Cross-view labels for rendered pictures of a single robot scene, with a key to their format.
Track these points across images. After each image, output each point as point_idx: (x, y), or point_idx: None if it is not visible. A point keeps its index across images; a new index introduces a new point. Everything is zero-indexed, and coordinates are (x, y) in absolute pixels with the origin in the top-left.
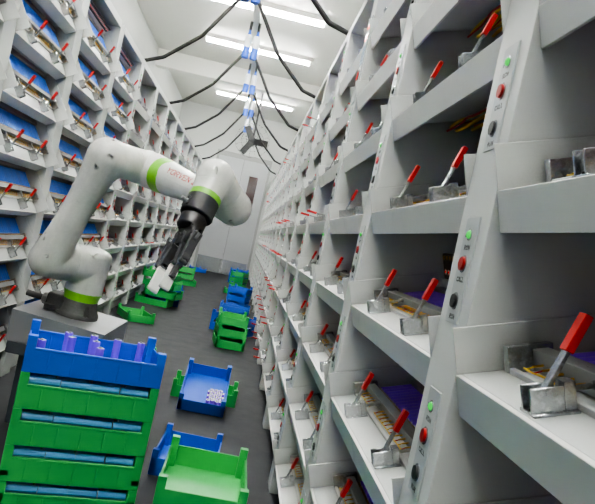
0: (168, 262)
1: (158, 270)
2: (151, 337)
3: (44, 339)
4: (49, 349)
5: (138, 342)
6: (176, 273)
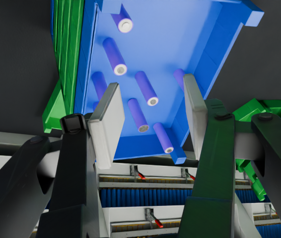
0: (90, 163)
1: (113, 152)
2: (111, 7)
3: (170, 148)
4: (186, 137)
5: (123, 32)
6: (224, 108)
